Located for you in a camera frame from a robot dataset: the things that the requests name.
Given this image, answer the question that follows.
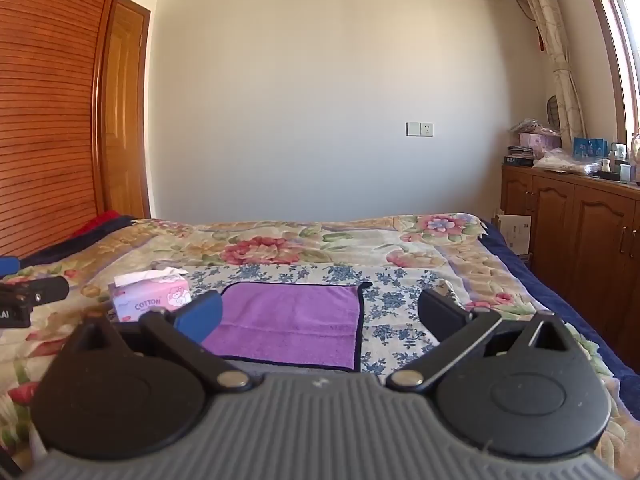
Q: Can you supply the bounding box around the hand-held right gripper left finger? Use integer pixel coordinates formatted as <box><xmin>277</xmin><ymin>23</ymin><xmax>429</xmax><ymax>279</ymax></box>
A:
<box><xmin>64</xmin><ymin>290</ymin><xmax>254</xmax><ymax>394</ymax></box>

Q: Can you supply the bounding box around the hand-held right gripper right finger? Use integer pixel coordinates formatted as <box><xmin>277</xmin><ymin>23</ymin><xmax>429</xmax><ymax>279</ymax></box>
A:
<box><xmin>385</xmin><ymin>288</ymin><xmax>577</xmax><ymax>394</ymax></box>

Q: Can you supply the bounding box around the purple towel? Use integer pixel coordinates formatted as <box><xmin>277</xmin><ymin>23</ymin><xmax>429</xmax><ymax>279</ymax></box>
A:
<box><xmin>201</xmin><ymin>282</ymin><xmax>374</xmax><ymax>372</ymax></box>

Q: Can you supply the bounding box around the blue floral white cloth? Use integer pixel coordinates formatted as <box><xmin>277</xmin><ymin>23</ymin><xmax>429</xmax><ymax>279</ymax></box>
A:
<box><xmin>186</xmin><ymin>262</ymin><xmax>468</xmax><ymax>377</ymax></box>

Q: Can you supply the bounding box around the pink tissue pack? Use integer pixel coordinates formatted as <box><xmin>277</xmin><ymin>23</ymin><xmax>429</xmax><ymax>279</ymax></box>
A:
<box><xmin>108</xmin><ymin>268</ymin><xmax>194</xmax><ymax>324</ymax></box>

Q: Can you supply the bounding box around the red cloth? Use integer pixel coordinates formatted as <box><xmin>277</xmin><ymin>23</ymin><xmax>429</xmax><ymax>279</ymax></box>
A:
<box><xmin>75</xmin><ymin>211</ymin><xmax>122</xmax><ymax>237</ymax></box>

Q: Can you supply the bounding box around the floral bedspread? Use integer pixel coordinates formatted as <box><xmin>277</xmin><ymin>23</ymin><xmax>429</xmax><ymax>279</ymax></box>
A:
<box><xmin>0</xmin><ymin>212</ymin><xmax>640</xmax><ymax>480</ymax></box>

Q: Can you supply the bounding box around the white cardboard box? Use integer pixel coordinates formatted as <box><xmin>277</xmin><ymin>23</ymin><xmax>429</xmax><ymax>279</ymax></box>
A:
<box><xmin>494</xmin><ymin>213</ymin><xmax>533</xmax><ymax>257</ymax></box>

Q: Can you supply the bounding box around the navy blue bed sheet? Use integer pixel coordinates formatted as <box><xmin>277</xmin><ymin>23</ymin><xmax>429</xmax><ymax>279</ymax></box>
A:
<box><xmin>479</xmin><ymin>219</ymin><xmax>640</xmax><ymax>403</ymax></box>

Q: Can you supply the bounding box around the wooden cabinet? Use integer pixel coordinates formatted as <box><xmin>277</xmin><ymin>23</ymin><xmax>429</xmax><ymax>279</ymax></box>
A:
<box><xmin>500</xmin><ymin>161</ymin><xmax>640</xmax><ymax>357</ymax></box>

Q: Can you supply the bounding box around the wooden louvred wardrobe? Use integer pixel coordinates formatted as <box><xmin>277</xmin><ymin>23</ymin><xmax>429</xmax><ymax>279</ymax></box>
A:
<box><xmin>0</xmin><ymin>0</ymin><xmax>130</xmax><ymax>259</ymax></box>

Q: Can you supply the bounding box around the stack of dark books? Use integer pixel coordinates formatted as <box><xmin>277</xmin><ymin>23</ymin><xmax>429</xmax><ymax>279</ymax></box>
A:
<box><xmin>504</xmin><ymin>145</ymin><xmax>537</xmax><ymax>168</ymax></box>

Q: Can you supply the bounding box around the wooden door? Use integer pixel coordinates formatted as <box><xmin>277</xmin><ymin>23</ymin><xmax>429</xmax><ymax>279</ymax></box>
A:
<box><xmin>101</xmin><ymin>0</ymin><xmax>152</xmax><ymax>219</ymax></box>

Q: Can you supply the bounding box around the white plastic bag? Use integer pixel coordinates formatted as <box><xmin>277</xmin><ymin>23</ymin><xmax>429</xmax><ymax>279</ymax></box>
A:
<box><xmin>531</xmin><ymin>148</ymin><xmax>602</xmax><ymax>174</ymax></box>

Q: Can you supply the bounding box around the pink box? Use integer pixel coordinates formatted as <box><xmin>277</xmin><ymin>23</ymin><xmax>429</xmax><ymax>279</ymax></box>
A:
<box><xmin>519</xmin><ymin>132</ymin><xmax>562</xmax><ymax>162</ymax></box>

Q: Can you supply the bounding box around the blue box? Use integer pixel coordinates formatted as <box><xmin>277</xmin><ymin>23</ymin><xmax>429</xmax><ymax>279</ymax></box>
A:
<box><xmin>572</xmin><ymin>137</ymin><xmax>609</xmax><ymax>159</ymax></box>

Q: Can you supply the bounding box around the mesh swatter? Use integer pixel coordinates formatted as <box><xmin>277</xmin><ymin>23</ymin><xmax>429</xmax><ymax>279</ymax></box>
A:
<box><xmin>546</xmin><ymin>94</ymin><xmax>567</xmax><ymax>134</ymax></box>

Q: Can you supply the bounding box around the patterned beige curtain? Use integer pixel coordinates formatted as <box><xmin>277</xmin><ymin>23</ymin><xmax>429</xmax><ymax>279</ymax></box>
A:
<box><xmin>509</xmin><ymin>0</ymin><xmax>587</xmax><ymax>148</ymax></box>

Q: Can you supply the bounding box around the wooden framed window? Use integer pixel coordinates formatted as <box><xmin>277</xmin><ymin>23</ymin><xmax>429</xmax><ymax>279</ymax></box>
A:
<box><xmin>576</xmin><ymin>0</ymin><xmax>640</xmax><ymax>147</ymax></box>

